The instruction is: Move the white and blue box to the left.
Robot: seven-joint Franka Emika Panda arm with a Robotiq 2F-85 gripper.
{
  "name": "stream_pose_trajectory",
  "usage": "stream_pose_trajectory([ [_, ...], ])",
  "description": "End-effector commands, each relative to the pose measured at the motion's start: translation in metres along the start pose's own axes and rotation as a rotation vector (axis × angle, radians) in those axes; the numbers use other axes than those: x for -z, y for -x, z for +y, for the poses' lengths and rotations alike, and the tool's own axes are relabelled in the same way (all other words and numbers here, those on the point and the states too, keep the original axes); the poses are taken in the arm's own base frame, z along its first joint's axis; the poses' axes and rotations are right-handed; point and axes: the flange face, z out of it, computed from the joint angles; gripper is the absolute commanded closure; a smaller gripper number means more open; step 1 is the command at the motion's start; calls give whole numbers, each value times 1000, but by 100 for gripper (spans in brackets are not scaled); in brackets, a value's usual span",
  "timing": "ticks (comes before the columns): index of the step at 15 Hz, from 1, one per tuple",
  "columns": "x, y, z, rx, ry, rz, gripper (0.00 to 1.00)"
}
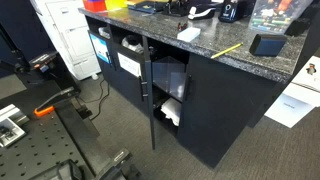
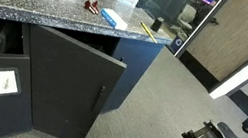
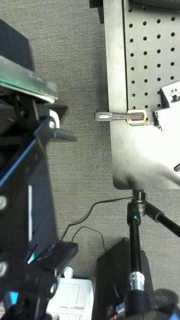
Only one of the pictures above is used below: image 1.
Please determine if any small dark red clip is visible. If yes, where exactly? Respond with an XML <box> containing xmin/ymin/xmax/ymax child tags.
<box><xmin>177</xmin><ymin>22</ymin><xmax>189</xmax><ymax>32</ymax></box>

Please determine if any orange handled black clamp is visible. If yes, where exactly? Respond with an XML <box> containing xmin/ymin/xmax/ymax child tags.
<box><xmin>33</xmin><ymin>86</ymin><xmax>77</xmax><ymax>118</ymax></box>

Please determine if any black desk organiser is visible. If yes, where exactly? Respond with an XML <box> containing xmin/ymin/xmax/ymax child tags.
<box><xmin>162</xmin><ymin>0</ymin><xmax>191</xmax><ymax>18</ymax></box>

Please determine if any white cardboard box with penguin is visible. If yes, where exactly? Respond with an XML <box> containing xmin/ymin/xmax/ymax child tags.
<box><xmin>291</xmin><ymin>55</ymin><xmax>320</xmax><ymax>93</ymax></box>

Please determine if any flat white cardboard box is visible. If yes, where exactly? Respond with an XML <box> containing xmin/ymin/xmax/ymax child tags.
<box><xmin>264</xmin><ymin>82</ymin><xmax>320</xmax><ymax>129</ymax></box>

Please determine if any silver metal device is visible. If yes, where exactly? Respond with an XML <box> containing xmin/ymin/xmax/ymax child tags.
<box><xmin>0</xmin><ymin>103</ymin><xmax>31</xmax><ymax>148</ymax></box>

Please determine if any clear plastic bin with supplies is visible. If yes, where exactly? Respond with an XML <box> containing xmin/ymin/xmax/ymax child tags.
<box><xmin>249</xmin><ymin>0</ymin><xmax>315</xmax><ymax>35</ymax></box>

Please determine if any red plastic container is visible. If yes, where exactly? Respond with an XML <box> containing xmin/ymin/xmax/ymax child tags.
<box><xmin>82</xmin><ymin>0</ymin><xmax>108</xmax><ymax>13</ymax></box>

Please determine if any black floor cable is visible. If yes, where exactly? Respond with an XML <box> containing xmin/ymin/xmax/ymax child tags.
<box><xmin>77</xmin><ymin>77</ymin><xmax>111</xmax><ymax>121</ymax></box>

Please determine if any yellow pencil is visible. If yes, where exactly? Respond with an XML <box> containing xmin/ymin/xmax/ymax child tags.
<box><xmin>210</xmin><ymin>42</ymin><xmax>244</xmax><ymax>60</ymax></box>

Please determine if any dark blue rectangular case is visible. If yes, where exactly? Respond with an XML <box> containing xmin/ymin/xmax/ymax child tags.
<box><xmin>248</xmin><ymin>33</ymin><xmax>288</xmax><ymax>57</ymax></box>

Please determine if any clear plastic box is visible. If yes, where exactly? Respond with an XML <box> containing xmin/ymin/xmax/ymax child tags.
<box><xmin>151</xmin><ymin>55</ymin><xmax>188</xmax><ymax>103</ymax></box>

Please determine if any black perforated breadboard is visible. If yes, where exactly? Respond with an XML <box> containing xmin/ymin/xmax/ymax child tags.
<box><xmin>0</xmin><ymin>109</ymin><xmax>88</xmax><ymax>180</ymax></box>

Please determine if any open black cabinet door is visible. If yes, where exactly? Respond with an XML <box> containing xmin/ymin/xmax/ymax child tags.
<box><xmin>142</xmin><ymin>35</ymin><xmax>158</xmax><ymax>151</ymax></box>

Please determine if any white paper stack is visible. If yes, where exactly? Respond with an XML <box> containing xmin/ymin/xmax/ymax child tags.
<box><xmin>160</xmin><ymin>97</ymin><xmax>183</xmax><ymax>127</ymax></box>

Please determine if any white and blue box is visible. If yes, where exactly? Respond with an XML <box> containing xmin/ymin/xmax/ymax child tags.
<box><xmin>176</xmin><ymin>26</ymin><xmax>202</xmax><ymax>43</ymax></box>

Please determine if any black metal beam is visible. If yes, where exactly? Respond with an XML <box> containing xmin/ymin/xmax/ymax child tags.
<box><xmin>54</xmin><ymin>99</ymin><xmax>132</xmax><ymax>178</ymax></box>

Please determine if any blue and white paper label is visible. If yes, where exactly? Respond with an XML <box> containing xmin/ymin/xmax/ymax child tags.
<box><xmin>89</xmin><ymin>32</ymin><xmax>112</xmax><ymax>65</ymax></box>

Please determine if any yellow plastic container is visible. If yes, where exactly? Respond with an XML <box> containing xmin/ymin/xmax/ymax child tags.
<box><xmin>104</xmin><ymin>0</ymin><xmax>129</xmax><ymax>11</ymax></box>

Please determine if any black electric pencil sharpener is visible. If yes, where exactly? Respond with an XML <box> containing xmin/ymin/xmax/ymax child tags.
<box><xmin>218</xmin><ymin>0</ymin><xmax>248</xmax><ymax>24</ymax></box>

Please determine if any black cabinet with granite counter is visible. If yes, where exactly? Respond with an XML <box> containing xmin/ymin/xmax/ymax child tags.
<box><xmin>78</xmin><ymin>6</ymin><xmax>313</xmax><ymax>170</ymax></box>

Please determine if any white filing cabinet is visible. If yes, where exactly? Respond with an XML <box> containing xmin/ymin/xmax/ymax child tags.
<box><xmin>29</xmin><ymin>0</ymin><xmax>102</xmax><ymax>81</ymax></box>

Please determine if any white plastic bag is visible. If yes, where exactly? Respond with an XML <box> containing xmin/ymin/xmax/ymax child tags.
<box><xmin>120</xmin><ymin>34</ymin><xmax>145</xmax><ymax>55</ymax></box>

